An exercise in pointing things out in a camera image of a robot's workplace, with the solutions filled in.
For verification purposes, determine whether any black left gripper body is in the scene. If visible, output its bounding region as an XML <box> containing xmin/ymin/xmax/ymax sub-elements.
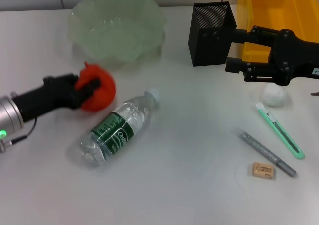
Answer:
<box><xmin>12</xmin><ymin>73</ymin><xmax>83</xmax><ymax>122</ymax></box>

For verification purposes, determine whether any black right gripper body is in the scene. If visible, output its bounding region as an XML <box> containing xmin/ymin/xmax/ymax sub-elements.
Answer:
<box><xmin>268</xmin><ymin>29</ymin><xmax>319</xmax><ymax>87</ymax></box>

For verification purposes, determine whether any orange fruit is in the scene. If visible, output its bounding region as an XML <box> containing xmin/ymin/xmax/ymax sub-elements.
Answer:
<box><xmin>74</xmin><ymin>61</ymin><xmax>117</xmax><ymax>113</ymax></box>

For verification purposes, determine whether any white paper ball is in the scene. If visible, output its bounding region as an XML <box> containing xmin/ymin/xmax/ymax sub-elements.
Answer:
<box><xmin>260</xmin><ymin>83</ymin><xmax>288</xmax><ymax>108</ymax></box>

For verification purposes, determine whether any clear green-label water bottle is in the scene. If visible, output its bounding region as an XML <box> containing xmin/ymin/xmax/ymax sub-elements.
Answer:
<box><xmin>79</xmin><ymin>87</ymin><xmax>161</xmax><ymax>167</ymax></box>

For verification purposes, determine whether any green utility knife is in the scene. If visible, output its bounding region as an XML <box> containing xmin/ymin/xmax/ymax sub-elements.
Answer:
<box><xmin>255</xmin><ymin>102</ymin><xmax>306</xmax><ymax>161</ymax></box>

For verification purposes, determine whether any black mesh pen holder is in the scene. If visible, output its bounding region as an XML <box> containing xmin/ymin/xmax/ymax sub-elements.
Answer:
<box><xmin>188</xmin><ymin>1</ymin><xmax>238</xmax><ymax>67</ymax></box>

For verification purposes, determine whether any pale green glass fruit bowl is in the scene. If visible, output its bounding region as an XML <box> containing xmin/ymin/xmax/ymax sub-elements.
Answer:
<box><xmin>67</xmin><ymin>0</ymin><xmax>167</xmax><ymax>71</ymax></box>

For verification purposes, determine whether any silver glitter pen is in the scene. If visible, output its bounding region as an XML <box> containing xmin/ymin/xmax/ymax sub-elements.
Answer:
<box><xmin>239</xmin><ymin>131</ymin><xmax>298</xmax><ymax>178</ymax></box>

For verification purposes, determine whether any beige eraser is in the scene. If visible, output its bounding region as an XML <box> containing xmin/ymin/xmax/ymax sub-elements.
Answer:
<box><xmin>252</xmin><ymin>161</ymin><xmax>277</xmax><ymax>180</ymax></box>

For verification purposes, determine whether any yellow plastic bin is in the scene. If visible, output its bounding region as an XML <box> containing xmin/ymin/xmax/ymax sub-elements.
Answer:
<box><xmin>236</xmin><ymin>0</ymin><xmax>319</xmax><ymax>63</ymax></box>

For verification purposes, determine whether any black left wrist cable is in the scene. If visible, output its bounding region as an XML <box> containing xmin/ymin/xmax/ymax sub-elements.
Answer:
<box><xmin>0</xmin><ymin>116</ymin><xmax>38</xmax><ymax>154</ymax></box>

